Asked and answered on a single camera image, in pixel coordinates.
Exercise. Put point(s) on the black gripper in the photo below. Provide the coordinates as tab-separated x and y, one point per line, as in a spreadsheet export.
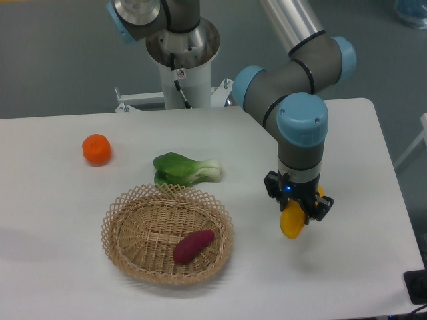
282	188

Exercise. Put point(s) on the yellow mango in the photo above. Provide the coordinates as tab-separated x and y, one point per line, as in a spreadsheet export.
293	219

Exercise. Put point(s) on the blue object in background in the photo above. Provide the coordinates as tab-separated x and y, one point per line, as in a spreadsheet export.
412	12

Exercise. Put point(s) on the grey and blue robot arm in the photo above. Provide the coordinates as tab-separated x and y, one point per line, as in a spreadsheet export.
284	102

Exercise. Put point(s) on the purple sweet potato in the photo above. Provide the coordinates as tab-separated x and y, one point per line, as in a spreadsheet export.
189	247

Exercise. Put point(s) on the green bok choy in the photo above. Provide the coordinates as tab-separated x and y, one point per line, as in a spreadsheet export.
175	169

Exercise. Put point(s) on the white furniture frame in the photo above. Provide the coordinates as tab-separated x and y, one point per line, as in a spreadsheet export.
413	150

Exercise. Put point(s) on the woven wicker basket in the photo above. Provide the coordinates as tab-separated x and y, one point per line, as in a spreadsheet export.
144	225

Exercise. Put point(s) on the orange tangerine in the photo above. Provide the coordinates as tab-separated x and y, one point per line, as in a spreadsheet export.
96	149

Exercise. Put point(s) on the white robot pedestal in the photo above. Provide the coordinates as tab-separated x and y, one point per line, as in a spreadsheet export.
184	63

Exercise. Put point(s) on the black box at table edge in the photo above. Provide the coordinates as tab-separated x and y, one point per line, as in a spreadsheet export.
416	286

